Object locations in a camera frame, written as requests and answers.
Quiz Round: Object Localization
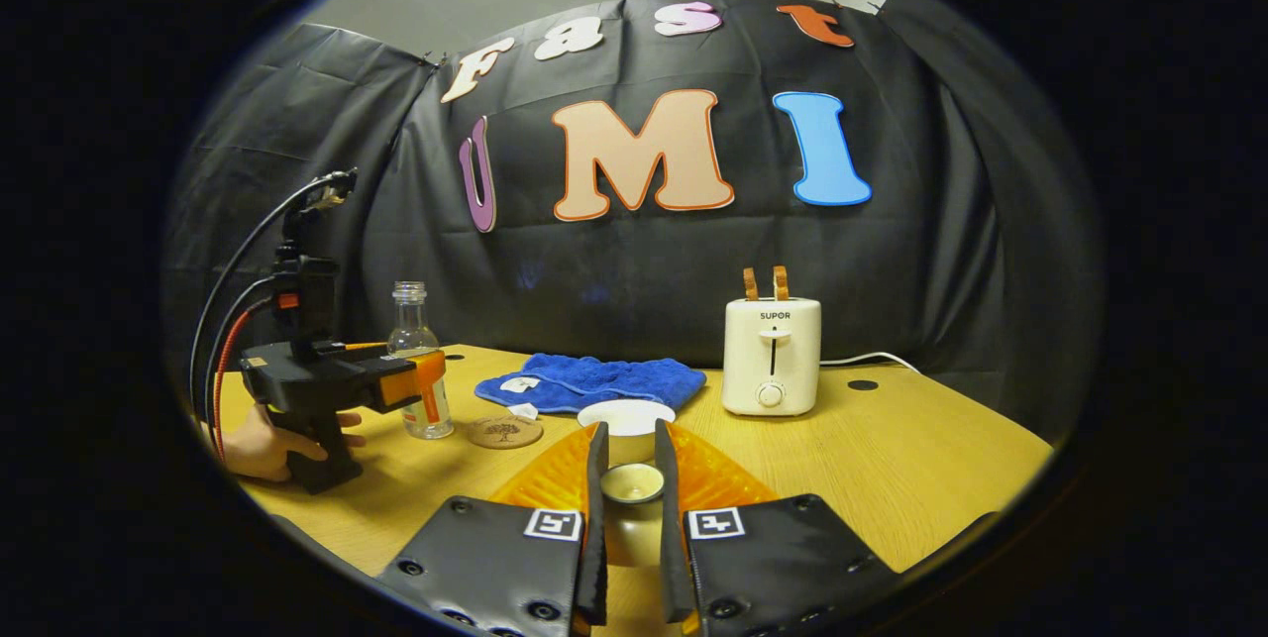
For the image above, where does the white power cable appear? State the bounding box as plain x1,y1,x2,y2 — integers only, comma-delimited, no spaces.
820,352,922,375

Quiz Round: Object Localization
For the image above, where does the round cork coaster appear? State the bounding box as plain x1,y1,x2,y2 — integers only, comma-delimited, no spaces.
467,415,544,450

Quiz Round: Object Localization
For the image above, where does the white toaster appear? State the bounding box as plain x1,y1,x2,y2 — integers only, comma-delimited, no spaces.
721,296,822,417

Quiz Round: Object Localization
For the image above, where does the clear plastic water bottle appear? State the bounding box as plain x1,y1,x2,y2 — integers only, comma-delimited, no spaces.
387,281,455,441

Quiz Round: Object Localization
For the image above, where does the blue towel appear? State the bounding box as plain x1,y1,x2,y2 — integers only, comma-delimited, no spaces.
475,353,707,416

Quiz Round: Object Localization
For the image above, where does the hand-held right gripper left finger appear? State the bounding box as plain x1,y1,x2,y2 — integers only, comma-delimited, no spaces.
376,421,611,637

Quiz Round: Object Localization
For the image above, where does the cream teacup lid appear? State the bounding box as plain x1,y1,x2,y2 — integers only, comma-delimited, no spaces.
598,461,668,569

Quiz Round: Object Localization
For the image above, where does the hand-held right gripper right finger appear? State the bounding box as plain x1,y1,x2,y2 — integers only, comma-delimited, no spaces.
654,419,902,637

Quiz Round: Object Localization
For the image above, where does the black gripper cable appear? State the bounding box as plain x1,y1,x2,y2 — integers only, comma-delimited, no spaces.
188,171,343,410
203,276,278,425

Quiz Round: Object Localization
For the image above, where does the cream ceramic teacup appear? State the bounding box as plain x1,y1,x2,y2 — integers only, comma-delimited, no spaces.
578,399,677,467

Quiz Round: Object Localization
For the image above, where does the red gripper cable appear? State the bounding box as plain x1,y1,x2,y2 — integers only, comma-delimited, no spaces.
213,298,280,462

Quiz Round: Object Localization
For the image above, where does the black backdrop cloth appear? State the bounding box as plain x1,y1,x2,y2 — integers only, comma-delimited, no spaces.
163,0,1106,440

